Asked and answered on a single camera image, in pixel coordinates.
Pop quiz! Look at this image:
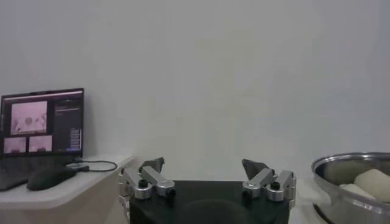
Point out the white side table with mouse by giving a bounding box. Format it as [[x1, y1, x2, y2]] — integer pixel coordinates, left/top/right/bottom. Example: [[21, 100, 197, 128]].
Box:
[[0, 155, 138, 224]]

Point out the black laptop with dark screen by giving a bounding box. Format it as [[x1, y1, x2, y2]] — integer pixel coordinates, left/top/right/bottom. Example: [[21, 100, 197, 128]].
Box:
[[0, 88, 85, 192]]

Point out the thin black dongle cable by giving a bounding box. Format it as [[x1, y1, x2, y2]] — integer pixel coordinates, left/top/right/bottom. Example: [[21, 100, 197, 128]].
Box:
[[74, 158, 118, 173]]

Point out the perforated steel steamer basket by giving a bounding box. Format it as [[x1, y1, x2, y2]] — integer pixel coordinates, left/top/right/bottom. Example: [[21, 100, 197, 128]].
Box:
[[311, 152, 390, 224]]

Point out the black computer mouse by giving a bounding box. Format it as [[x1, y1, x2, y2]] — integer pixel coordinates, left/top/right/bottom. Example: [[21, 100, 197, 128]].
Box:
[[26, 166, 77, 192]]

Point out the small black usb dongle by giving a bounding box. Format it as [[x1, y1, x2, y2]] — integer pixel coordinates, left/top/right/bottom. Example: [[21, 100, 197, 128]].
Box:
[[65, 162, 91, 173]]

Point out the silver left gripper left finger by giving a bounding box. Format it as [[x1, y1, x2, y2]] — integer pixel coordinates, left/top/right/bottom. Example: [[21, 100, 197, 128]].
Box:
[[118, 156, 177, 223]]

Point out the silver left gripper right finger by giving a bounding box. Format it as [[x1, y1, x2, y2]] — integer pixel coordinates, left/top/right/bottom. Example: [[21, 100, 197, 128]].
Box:
[[241, 158, 297, 210]]

